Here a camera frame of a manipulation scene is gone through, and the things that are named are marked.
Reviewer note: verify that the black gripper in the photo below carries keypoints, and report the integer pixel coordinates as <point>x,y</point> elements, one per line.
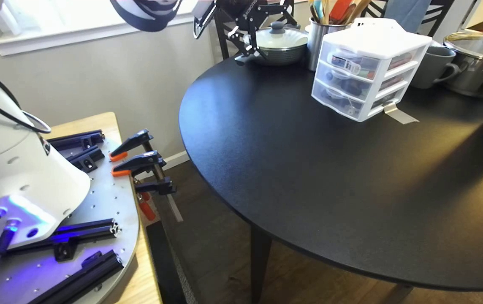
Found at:
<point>238,13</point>

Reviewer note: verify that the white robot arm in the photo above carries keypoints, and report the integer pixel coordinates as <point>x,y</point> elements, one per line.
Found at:
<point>15,170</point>

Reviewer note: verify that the glass pan lid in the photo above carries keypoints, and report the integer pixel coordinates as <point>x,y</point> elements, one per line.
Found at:
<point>280,36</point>

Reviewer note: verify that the black metal chair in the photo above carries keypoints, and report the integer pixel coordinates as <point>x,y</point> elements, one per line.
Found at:
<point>221,48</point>

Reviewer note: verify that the steel utensil holder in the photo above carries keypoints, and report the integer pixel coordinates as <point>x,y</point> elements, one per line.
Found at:
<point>319,48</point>

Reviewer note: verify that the teal silicone spatula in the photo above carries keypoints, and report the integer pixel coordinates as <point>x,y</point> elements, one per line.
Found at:
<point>321,9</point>

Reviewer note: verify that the red silicone spatula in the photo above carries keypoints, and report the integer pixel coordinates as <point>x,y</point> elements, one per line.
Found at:
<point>341,9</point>

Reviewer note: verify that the wooden spoon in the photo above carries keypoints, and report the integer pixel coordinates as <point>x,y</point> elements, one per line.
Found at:
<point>359,9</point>

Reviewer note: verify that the grey cloth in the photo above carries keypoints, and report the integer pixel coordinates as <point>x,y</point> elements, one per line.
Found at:
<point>407,13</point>

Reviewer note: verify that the black orange bar clamp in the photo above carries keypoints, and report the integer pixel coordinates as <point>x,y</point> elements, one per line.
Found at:
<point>133,141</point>
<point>142,163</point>
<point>159,188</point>

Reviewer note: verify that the grey tape strip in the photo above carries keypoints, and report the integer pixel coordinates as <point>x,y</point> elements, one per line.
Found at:
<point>402,116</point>

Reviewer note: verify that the white window sill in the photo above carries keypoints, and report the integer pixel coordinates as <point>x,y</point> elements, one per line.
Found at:
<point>83,31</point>

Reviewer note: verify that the grey mug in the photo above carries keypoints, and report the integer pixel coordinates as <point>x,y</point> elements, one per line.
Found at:
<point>429,69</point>

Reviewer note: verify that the black chair with cloth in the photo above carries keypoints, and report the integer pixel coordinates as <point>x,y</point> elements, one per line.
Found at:
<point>441,15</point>

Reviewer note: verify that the glass pot lid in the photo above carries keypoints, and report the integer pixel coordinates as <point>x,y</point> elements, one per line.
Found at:
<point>478,45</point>

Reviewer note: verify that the steel cooking pot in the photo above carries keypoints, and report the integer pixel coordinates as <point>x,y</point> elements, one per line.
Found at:
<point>474,77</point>

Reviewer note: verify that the grey round mounting plate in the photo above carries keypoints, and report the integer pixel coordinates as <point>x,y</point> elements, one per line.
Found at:
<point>115,209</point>

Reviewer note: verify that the black table leg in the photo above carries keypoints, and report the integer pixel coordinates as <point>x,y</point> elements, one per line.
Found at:
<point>260,264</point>

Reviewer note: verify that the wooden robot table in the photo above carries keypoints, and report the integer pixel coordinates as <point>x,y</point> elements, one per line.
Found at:
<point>145,281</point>

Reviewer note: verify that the black aluminium rail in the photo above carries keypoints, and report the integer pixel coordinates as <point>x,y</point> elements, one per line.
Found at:
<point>83,276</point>
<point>77,140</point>
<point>77,232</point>
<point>88,160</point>

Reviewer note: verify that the black robot table post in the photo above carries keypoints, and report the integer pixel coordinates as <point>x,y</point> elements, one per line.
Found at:
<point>165,264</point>

